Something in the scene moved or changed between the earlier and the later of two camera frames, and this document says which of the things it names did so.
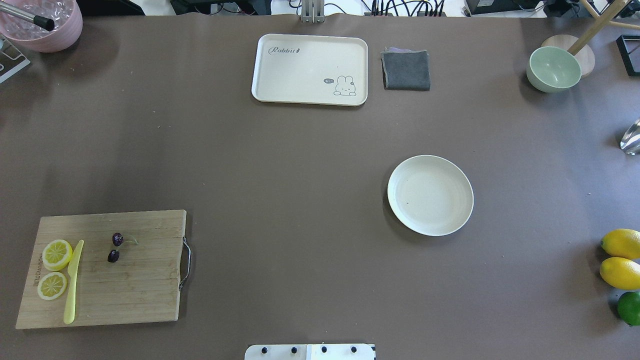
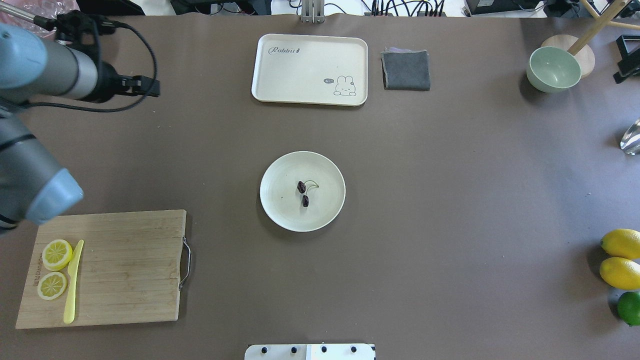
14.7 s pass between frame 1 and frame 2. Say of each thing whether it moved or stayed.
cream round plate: moved
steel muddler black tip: stayed
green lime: stayed
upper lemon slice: stayed
